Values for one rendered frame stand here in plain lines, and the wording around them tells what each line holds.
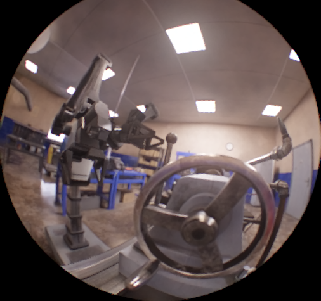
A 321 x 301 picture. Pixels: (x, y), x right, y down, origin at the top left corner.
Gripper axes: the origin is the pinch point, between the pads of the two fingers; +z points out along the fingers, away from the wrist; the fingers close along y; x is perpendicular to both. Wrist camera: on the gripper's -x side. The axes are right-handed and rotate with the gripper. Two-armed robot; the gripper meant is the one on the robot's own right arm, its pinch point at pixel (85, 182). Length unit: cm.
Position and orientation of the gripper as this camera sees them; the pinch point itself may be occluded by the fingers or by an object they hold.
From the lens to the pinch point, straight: 32.6
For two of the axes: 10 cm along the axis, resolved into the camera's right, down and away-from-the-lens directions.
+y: 4.4, 2.7, 8.6
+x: -8.5, 4.2, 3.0
